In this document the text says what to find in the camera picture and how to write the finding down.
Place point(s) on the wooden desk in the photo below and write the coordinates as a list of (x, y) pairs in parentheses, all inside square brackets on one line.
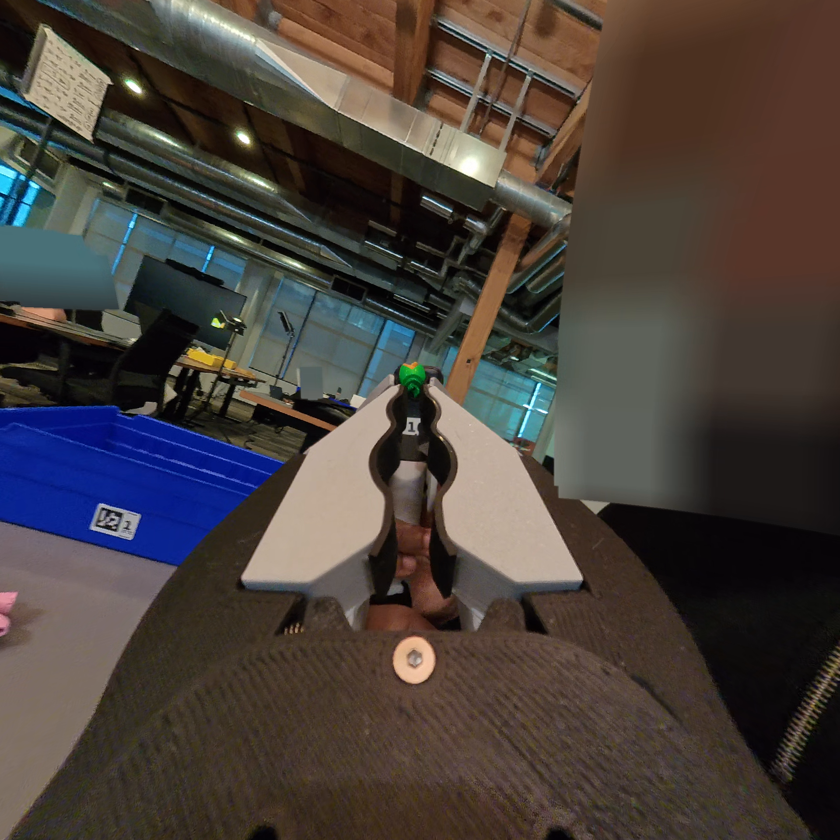
[(65, 328), (282, 403), (223, 375)]

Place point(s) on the hanging white paper sign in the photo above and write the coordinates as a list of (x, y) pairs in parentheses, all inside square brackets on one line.
[(65, 82)]

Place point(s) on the person's right hand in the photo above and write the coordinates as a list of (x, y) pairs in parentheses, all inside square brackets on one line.
[(413, 558)]

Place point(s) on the pink toy block figure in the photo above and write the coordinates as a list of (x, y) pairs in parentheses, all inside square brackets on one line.
[(5, 613)]

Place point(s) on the green toy flower bud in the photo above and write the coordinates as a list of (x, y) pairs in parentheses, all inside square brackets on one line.
[(410, 377)]

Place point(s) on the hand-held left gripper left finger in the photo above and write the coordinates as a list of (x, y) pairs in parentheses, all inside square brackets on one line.
[(315, 512)]

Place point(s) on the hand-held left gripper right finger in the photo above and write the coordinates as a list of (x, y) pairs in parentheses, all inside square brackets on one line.
[(505, 518)]

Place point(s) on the black tripod stand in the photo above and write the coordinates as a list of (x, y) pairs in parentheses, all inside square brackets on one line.
[(284, 321)]

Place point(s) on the yellow plastic bin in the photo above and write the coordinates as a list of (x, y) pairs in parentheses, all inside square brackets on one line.
[(207, 359)]

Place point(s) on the blue plastic bin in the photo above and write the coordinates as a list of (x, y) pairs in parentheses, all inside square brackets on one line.
[(131, 472)]

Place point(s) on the person's black jacket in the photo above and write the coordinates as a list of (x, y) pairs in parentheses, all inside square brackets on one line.
[(722, 623)]

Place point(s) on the person's left hand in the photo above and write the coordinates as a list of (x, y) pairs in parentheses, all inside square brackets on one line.
[(394, 620)]

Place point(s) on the silver air duct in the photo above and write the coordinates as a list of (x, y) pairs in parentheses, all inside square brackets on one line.
[(394, 131)]

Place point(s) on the wooden support post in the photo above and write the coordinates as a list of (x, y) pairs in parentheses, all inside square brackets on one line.
[(492, 308)]

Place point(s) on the lamp on stand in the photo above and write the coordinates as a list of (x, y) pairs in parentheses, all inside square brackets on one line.
[(228, 321)]

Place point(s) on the black monitor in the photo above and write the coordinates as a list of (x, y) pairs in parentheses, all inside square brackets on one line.
[(177, 295)]

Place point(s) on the black office chair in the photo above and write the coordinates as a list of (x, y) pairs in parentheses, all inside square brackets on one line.
[(151, 361)]

